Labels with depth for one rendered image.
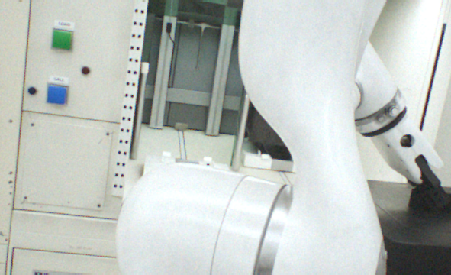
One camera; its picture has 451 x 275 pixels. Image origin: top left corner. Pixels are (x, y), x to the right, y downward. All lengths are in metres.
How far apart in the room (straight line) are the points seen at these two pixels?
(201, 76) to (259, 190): 1.61
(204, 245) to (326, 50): 0.18
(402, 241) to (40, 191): 0.70
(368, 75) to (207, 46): 1.26
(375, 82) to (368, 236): 0.43
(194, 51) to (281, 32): 1.63
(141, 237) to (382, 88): 0.49
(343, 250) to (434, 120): 0.83
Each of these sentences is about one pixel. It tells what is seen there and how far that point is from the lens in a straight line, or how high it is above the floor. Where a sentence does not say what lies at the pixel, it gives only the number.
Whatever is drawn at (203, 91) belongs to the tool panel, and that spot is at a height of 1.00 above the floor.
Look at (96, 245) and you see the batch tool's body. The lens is 1.34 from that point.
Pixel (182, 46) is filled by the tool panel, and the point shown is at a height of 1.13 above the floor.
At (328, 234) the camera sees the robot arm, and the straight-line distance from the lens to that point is 0.52.
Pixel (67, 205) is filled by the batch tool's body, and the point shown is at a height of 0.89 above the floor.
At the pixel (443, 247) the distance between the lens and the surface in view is 0.94.
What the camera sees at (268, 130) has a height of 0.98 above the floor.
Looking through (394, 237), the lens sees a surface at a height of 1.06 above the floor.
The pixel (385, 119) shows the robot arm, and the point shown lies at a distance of 0.96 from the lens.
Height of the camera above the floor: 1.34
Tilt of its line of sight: 13 degrees down
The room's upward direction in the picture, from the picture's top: 9 degrees clockwise
